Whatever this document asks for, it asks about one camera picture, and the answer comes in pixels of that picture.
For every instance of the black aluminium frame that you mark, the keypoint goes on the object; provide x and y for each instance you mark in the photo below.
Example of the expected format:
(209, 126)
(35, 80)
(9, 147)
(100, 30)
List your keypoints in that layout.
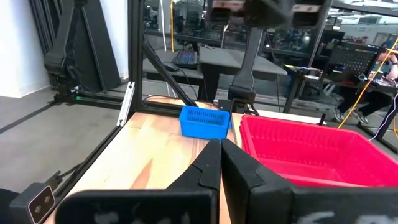
(136, 46)

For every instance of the red plastic basket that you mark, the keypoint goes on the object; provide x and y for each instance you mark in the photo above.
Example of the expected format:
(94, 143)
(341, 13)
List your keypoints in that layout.
(311, 149)

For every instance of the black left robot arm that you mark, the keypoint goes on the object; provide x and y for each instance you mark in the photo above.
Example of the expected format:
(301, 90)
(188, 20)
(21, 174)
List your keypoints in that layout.
(248, 62)

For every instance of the backlit keyboard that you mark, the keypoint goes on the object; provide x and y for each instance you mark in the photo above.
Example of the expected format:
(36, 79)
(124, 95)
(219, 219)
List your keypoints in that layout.
(185, 58)

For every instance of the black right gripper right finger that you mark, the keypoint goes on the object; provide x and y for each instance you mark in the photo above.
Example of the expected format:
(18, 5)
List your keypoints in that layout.
(248, 193)

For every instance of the black perforated panel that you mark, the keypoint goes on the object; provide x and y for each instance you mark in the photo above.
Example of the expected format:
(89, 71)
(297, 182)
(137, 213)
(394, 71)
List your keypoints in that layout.
(351, 62)

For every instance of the grey depth camera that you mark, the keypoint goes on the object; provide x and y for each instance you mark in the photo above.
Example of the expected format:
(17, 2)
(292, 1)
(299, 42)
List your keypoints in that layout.
(34, 205)

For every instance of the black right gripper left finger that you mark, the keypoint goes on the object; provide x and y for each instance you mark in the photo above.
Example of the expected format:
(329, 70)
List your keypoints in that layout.
(199, 199)

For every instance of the dark computer mouse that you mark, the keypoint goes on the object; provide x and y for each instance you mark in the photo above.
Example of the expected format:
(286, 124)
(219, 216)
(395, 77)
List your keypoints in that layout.
(171, 66)

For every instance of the person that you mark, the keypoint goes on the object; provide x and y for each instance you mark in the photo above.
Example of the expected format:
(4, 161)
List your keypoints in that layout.
(376, 99)

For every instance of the silver metal bracket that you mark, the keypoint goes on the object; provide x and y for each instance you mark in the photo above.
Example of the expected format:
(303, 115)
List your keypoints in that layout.
(126, 104)

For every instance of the blue plastic basket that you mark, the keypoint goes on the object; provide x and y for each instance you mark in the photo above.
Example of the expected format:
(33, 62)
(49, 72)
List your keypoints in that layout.
(203, 129)

